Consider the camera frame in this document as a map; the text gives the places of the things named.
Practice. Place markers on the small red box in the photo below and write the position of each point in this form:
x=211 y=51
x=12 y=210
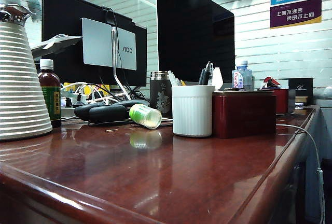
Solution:
x=281 y=102

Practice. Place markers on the yellow packet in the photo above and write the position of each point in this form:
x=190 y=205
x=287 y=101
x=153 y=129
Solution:
x=68 y=86

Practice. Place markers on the purple and blue wall poster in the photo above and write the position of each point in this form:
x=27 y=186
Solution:
x=295 y=14

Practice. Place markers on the black gift box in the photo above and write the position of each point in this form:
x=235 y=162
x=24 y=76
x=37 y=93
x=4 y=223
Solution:
x=301 y=86

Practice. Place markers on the AOC monitor back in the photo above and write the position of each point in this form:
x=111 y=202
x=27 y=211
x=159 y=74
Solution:
x=103 y=42

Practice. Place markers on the dark red lacquer box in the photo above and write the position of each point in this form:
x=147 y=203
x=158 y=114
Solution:
x=243 y=117

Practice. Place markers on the green-lidded toothpick jar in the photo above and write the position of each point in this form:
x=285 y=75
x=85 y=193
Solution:
x=142 y=113

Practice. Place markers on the white power strip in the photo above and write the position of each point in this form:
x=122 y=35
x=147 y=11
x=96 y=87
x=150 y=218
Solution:
x=68 y=110

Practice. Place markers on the white tissue sheet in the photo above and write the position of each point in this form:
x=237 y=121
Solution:
x=218 y=78

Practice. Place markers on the white retractable pen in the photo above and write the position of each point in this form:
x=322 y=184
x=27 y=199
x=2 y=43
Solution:
x=173 y=77

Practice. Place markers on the dark grey over-ear headphones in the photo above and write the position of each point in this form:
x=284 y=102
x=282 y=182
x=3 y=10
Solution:
x=103 y=113

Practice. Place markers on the silver model aircraft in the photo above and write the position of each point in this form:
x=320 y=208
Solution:
x=52 y=46

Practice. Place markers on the red black desk ornament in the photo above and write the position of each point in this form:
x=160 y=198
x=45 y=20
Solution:
x=269 y=81

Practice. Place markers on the black steel travel mug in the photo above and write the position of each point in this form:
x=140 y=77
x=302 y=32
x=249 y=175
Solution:
x=159 y=91

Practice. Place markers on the thick black pen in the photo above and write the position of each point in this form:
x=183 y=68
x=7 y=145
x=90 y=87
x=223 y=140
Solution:
x=201 y=77

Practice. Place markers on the large black monitor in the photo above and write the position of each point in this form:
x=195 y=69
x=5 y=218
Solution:
x=194 y=27

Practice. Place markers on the brown bottle white cap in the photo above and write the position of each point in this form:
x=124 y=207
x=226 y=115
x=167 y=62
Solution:
x=50 y=84

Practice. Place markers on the slim black pen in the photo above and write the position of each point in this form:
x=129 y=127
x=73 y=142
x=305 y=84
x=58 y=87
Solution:
x=206 y=73

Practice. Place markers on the loose wooden toothpick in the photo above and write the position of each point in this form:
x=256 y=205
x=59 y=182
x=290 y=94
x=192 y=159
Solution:
x=111 y=131

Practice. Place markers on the white ribbed thermos jug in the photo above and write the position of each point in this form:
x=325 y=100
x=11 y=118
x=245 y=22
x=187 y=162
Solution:
x=20 y=91

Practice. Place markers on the clear gel pen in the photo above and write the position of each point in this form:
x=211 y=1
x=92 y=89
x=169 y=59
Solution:
x=210 y=75

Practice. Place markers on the white fluted pen holder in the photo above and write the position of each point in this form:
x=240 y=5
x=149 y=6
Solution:
x=192 y=112

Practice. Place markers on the clear water bottle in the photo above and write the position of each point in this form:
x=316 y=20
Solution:
x=238 y=78

